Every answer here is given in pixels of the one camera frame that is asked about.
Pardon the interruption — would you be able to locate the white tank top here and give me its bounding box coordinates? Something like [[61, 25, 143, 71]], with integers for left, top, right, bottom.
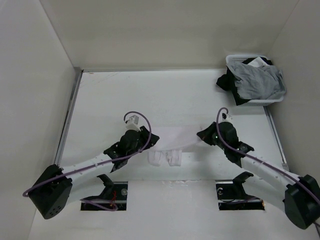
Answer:
[[147, 125, 204, 167]]

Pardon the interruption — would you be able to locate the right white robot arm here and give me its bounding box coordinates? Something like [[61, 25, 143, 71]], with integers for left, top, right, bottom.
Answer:
[[196, 121, 320, 230]]

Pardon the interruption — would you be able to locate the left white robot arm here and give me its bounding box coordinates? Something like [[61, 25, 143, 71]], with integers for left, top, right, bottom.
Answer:
[[26, 126, 160, 220]]

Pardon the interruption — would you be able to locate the black tank top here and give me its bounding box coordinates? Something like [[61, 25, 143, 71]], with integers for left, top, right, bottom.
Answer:
[[216, 58, 273, 106]]

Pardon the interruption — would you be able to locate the grey tank top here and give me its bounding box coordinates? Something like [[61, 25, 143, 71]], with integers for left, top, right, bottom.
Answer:
[[226, 61, 287, 100]]

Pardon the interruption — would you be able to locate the white plastic laundry basket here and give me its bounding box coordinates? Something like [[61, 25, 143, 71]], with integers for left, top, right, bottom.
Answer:
[[225, 53, 284, 107]]

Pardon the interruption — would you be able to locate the white garment in basket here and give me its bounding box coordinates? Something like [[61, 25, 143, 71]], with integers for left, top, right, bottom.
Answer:
[[247, 57, 269, 68]]

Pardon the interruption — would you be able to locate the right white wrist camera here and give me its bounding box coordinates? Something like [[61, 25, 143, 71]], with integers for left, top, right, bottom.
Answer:
[[221, 113, 233, 124]]

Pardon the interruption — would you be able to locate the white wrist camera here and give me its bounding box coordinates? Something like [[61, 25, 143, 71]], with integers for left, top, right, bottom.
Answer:
[[124, 115, 141, 132], [221, 113, 233, 124]]

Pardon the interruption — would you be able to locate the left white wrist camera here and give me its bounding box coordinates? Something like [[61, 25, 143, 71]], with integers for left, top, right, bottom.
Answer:
[[124, 115, 141, 132]]

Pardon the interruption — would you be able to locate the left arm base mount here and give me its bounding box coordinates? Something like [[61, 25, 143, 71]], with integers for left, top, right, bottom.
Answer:
[[80, 174, 129, 212]]

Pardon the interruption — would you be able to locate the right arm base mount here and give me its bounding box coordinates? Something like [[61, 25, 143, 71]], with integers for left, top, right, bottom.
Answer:
[[215, 171, 265, 211]]

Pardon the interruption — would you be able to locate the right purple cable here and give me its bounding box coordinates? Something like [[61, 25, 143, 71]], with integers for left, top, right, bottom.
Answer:
[[216, 107, 320, 206]]

